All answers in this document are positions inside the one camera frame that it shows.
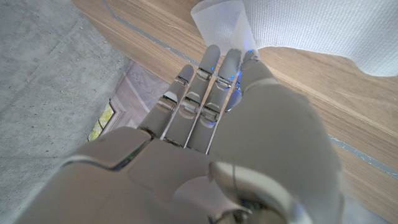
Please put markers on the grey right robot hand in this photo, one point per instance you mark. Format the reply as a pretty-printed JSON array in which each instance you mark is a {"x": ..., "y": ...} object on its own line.
[{"x": 242, "y": 149}]

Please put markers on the white bandage strip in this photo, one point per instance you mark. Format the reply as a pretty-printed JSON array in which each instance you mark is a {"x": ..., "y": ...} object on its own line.
[{"x": 311, "y": 28}]

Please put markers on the printed window backdrop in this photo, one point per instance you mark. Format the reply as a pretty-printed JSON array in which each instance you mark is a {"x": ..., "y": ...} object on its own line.
[{"x": 133, "y": 96}]

